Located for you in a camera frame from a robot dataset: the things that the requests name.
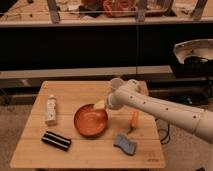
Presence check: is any yellowish translucent gripper finger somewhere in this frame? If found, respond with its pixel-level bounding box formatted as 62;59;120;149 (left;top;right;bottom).
93;100;106;110

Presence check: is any orange ceramic bowl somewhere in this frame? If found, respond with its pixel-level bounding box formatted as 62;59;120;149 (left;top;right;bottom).
74;104;108;137

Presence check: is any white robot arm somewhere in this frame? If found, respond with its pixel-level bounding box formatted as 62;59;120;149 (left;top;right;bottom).
94;78;213;144

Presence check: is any white plastic cup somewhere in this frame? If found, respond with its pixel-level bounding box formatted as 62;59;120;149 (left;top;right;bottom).
110;78;124;90

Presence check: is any orange toy carrot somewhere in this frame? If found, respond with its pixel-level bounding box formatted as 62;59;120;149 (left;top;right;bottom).
127;110;139;134

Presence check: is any wooden folding table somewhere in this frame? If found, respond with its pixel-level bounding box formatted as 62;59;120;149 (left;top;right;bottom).
10;81;165;169

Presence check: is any blue sponge cloth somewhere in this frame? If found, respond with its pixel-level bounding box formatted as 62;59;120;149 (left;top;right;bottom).
113;134;137;156

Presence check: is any white plastic bottle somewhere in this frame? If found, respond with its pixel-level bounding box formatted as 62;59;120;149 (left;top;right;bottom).
45;94;57;126

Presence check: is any black white striped eraser block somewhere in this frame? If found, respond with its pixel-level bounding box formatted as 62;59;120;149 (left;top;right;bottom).
41;131;72;151

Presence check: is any orange tool on bench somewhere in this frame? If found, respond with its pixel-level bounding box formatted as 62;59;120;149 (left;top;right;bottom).
103;0;136;17

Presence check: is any long wooden workbench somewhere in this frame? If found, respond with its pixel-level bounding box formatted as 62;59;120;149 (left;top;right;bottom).
0;0;213;27

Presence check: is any black cable on floor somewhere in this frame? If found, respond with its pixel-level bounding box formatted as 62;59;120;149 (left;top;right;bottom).
154;116;172;145

